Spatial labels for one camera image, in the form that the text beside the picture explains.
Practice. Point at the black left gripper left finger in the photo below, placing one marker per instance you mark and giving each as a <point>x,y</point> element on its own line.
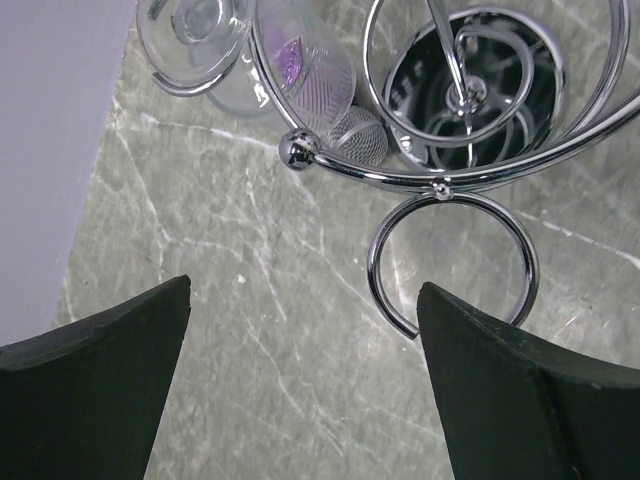
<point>85,400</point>

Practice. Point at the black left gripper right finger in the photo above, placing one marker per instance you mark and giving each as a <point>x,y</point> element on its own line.
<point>515,406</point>

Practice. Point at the chrome wine glass rack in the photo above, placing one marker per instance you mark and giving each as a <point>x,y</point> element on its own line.
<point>470,99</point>

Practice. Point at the clear patterned glass tumbler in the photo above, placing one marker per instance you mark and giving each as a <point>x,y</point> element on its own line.
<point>242,93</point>

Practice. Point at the purple glitter microphone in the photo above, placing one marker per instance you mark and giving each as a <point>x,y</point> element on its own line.
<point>357,137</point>

